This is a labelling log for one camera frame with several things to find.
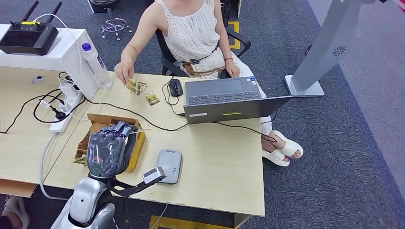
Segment person's right hand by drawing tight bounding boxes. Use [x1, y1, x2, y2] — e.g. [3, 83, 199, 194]
[114, 61, 135, 86]

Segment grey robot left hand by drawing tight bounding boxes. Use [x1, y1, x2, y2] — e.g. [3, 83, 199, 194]
[86, 121, 140, 179]

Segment person's left hand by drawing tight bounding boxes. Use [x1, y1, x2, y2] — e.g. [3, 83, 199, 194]
[225, 59, 241, 79]

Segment cardboard divider box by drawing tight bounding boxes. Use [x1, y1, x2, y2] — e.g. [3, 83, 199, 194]
[74, 114, 147, 173]

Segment person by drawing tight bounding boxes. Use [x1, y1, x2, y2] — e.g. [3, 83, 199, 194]
[114, 0, 304, 167]
[0, 196, 31, 229]

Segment grey card reader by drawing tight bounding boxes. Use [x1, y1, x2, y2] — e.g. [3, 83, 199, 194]
[153, 149, 183, 185]

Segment grey laptop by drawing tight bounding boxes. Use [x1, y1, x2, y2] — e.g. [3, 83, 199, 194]
[183, 76, 293, 125]

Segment clear water bottle blue cap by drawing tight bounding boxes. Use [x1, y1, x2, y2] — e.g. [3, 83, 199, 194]
[81, 42, 112, 88]

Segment black office chair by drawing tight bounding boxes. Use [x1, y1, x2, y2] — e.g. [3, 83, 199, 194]
[155, 27, 252, 79]

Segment yellow floor tape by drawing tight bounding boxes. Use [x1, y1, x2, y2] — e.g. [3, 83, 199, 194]
[220, 20, 241, 50]
[149, 215, 235, 229]

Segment black stool chrome base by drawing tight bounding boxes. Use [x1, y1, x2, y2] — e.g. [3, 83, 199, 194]
[89, 0, 134, 41]

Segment black adapter plug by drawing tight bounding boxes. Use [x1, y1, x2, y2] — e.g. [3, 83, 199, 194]
[64, 74, 80, 91]

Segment white power strip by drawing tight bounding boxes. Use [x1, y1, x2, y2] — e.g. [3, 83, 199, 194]
[49, 89, 85, 135]

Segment black computer mouse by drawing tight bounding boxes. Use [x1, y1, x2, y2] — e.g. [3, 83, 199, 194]
[169, 78, 184, 98]

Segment white charger adapter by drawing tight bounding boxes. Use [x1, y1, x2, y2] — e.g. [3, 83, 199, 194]
[59, 83, 80, 99]

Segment black power plug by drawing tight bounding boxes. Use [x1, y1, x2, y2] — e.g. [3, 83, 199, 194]
[49, 105, 67, 121]

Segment white sandal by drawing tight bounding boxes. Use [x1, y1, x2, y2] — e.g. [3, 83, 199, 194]
[262, 148, 291, 167]
[272, 130, 304, 159]

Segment grey kiosk stand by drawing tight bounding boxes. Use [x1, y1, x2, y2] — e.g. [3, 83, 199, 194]
[285, 0, 390, 98]

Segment black remote controller with antennas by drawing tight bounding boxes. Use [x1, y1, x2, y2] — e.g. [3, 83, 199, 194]
[0, 0, 63, 56]

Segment white slipper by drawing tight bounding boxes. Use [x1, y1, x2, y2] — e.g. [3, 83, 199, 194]
[1, 196, 31, 229]

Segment black camera bracket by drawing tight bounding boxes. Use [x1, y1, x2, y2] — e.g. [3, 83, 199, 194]
[107, 178, 149, 199]

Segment black laptop power cable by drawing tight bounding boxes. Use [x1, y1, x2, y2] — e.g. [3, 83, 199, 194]
[85, 98, 278, 144]

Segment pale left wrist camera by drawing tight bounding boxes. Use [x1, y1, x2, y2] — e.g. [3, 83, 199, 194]
[141, 167, 167, 186]

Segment black mouse cable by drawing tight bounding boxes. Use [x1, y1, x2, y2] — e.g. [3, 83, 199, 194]
[161, 75, 187, 117]

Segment white charging cable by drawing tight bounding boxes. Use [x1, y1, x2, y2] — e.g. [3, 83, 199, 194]
[32, 13, 84, 106]

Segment black looped cable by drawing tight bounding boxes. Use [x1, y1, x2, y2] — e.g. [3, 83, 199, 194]
[32, 89, 86, 125]

